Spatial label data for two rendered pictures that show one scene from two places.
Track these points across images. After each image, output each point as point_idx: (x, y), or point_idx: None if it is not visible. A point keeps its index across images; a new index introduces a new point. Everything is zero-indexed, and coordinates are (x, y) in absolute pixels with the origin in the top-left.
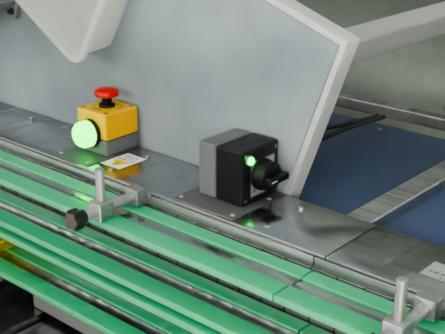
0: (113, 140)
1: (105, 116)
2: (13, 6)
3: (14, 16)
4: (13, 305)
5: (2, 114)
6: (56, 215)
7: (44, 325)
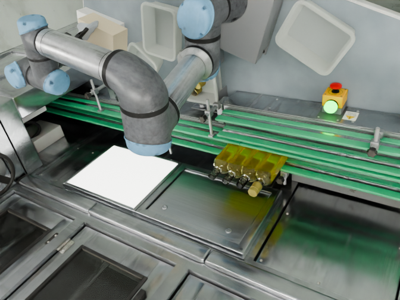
0: (342, 107)
1: (342, 97)
2: (265, 49)
3: (265, 53)
4: None
5: (261, 99)
6: (319, 144)
7: (302, 187)
